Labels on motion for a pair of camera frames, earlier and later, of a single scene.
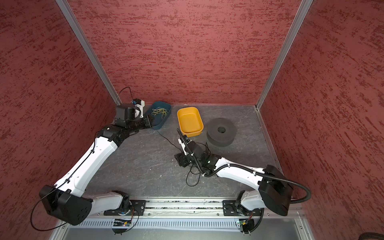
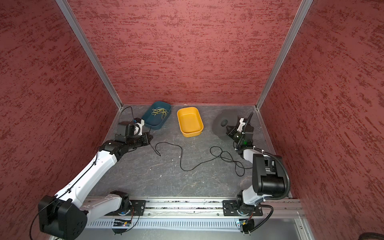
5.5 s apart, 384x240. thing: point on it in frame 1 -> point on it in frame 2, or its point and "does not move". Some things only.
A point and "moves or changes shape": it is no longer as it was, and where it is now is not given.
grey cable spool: (221, 131) moves or changes shape
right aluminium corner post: (304, 7) does not move
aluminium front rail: (210, 208) does not move
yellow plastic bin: (191, 123) does not move
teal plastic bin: (157, 122) does not move
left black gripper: (148, 122) -> (146, 140)
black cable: (191, 154) moves or changes shape
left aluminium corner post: (90, 50) does not move
